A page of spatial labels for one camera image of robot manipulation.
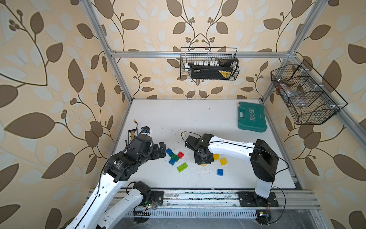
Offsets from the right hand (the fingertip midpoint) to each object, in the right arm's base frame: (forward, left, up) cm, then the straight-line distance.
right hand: (200, 162), depth 83 cm
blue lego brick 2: (+2, +17, -3) cm, 18 cm away
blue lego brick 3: (-5, -11, -3) cm, 13 cm away
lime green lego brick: (-2, +11, -3) cm, 11 cm away
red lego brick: (+6, +12, -3) cm, 14 cm away
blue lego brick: (+9, +20, -2) cm, 22 cm away
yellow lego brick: (+4, -10, -2) cm, 11 cm away
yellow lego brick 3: (-2, -1, +1) cm, 3 cm away
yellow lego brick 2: (+1, -14, -3) cm, 15 cm away
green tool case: (+31, -40, +2) cm, 51 cm away
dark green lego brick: (+5, +16, -3) cm, 17 cm away
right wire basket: (+19, -58, +30) cm, 68 cm away
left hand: (+1, +22, +20) cm, 29 cm away
